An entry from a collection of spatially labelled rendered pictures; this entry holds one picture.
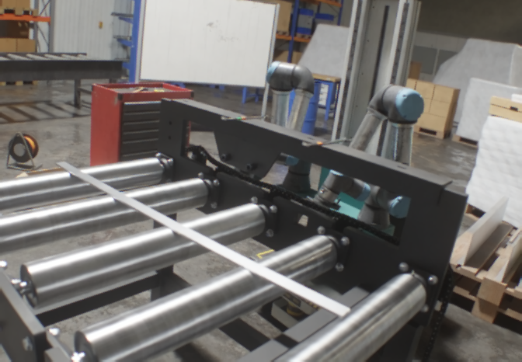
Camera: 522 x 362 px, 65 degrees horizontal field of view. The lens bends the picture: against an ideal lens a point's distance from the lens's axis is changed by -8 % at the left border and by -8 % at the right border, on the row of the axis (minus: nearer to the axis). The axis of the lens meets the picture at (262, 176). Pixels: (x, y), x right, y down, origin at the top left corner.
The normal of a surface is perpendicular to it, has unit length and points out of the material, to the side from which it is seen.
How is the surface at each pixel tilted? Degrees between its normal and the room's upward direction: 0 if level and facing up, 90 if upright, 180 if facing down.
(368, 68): 90
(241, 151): 90
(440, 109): 90
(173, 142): 90
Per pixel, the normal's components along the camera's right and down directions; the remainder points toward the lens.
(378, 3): -0.74, 0.11
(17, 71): 0.77, 0.29
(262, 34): 0.39, 0.33
